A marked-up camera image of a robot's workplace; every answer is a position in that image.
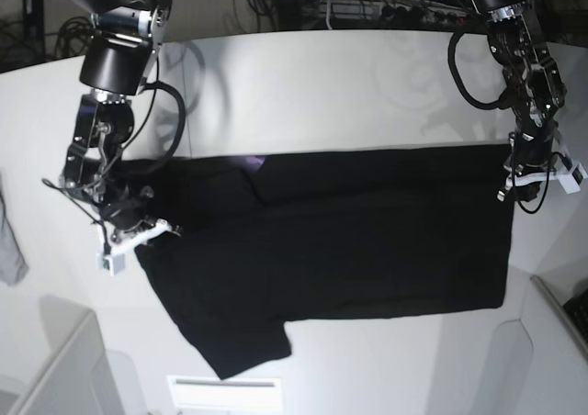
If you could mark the grey cloth at left edge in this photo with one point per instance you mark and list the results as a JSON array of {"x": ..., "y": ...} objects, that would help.
[{"x": 13, "y": 264}]

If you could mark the white left bin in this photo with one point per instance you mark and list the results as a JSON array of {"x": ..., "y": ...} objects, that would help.
[{"x": 76, "y": 378}]

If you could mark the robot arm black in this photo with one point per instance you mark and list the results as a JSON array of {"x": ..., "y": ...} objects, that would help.
[
  {"x": 125, "y": 43},
  {"x": 533, "y": 91}
]

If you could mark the black T-shirt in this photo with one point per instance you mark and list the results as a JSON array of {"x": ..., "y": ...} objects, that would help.
[{"x": 351, "y": 235}]

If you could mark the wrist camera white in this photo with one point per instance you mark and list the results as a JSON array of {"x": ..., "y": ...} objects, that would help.
[
  {"x": 114, "y": 264},
  {"x": 571, "y": 180}
]

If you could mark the white right bin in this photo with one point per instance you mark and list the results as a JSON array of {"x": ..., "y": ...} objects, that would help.
[{"x": 536, "y": 364}]

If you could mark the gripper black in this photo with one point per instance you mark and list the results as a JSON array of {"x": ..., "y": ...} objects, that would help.
[
  {"x": 124, "y": 208},
  {"x": 527, "y": 165}
]

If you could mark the white bin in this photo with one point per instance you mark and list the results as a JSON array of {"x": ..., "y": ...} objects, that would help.
[
  {"x": 536, "y": 364},
  {"x": 76, "y": 378}
]

